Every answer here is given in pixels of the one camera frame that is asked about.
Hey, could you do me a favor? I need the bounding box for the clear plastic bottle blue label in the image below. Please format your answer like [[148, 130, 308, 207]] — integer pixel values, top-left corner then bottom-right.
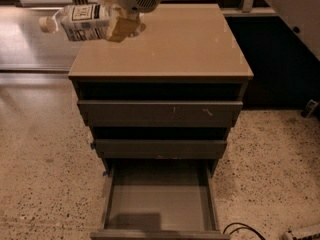
[[39, 4, 109, 42]]

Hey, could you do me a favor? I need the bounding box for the brown drawer cabinet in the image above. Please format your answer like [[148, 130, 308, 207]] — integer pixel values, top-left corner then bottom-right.
[[69, 4, 253, 169]]

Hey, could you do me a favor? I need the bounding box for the top grey drawer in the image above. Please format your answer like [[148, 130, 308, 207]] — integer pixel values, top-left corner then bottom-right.
[[78, 100, 243, 128]]

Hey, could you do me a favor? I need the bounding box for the middle grey drawer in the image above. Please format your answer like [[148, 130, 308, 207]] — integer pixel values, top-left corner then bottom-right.
[[95, 139, 227, 159]]

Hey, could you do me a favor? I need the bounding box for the open bottom grey drawer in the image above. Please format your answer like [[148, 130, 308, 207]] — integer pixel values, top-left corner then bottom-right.
[[90, 165, 230, 240]]

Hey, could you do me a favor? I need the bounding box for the small dark floor object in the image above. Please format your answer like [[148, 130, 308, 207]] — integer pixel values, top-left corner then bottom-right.
[[303, 99, 320, 118]]

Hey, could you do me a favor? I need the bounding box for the white power strip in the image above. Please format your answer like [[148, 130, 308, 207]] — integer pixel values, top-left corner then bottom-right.
[[282, 224, 320, 240]]

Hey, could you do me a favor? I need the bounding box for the black cable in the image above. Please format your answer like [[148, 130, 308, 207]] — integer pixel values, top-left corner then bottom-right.
[[222, 222, 267, 240]]

